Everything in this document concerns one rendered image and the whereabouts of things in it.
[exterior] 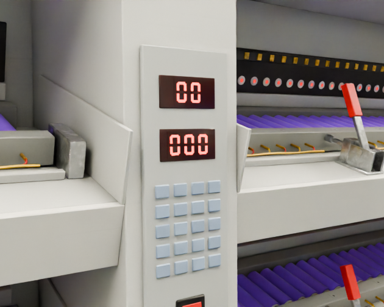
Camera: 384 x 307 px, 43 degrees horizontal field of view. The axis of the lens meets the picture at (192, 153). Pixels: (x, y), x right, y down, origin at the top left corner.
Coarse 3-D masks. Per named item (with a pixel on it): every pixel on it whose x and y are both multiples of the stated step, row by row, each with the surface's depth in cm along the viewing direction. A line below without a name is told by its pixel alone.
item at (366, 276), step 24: (264, 240) 63; (288, 240) 65; (312, 240) 68; (336, 240) 70; (360, 240) 71; (240, 264) 59; (264, 264) 60; (288, 264) 62; (312, 264) 63; (336, 264) 63; (360, 264) 65; (240, 288) 54; (264, 288) 56; (288, 288) 56; (312, 288) 58; (336, 288) 58; (360, 288) 58
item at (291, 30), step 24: (0, 0) 46; (24, 0) 47; (240, 0) 62; (24, 24) 47; (240, 24) 62; (264, 24) 64; (288, 24) 67; (312, 24) 69; (336, 24) 72; (360, 24) 75; (24, 48) 47; (264, 48) 64; (288, 48) 67; (312, 48) 70; (336, 48) 73; (360, 48) 76; (24, 72) 47; (24, 96) 47; (24, 120) 47; (24, 288) 48
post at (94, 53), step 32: (32, 0) 47; (64, 0) 40; (96, 0) 34; (128, 0) 31; (160, 0) 33; (192, 0) 34; (224, 0) 36; (32, 32) 47; (64, 32) 40; (96, 32) 34; (128, 32) 31; (160, 32) 33; (192, 32) 34; (224, 32) 36; (32, 64) 48; (64, 64) 40; (96, 64) 35; (128, 64) 31; (96, 96) 35; (128, 96) 32; (128, 192) 32; (128, 224) 32; (128, 256) 32; (64, 288) 42; (96, 288) 36; (128, 288) 32
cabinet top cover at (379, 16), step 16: (256, 0) 63; (272, 0) 63; (288, 0) 63; (304, 0) 63; (320, 0) 63; (336, 0) 63; (352, 0) 63; (368, 0) 63; (352, 16) 73; (368, 16) 73
